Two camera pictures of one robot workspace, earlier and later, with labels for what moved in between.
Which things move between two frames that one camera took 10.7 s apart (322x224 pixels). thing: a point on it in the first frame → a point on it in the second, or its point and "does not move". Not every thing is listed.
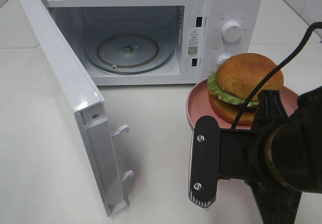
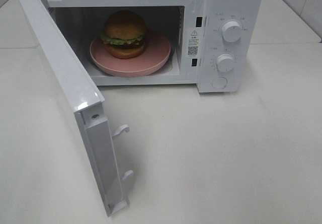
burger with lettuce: [234, 81] → [125, 33]
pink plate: [197, 104] → [156, 52]
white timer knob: [222, 58] does not move
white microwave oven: [155, 33] does not move
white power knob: [232, 31] does not move
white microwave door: [81, 99] does not move
